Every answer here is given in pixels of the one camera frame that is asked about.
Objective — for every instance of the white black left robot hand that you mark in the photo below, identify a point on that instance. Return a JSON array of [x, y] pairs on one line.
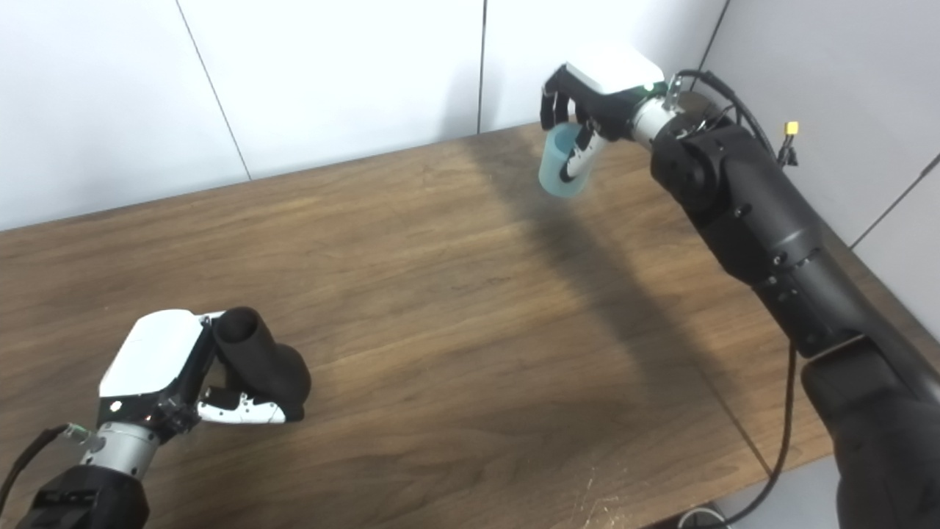
[[150, 353]]

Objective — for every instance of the black funnel-shaped nozzle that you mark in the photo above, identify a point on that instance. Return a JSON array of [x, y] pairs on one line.
[[268, 367]]

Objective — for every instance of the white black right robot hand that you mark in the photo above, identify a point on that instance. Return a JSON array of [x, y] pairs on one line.
[[613, 81]]

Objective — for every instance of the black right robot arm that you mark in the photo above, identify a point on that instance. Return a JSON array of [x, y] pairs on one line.
[[764, 220]]

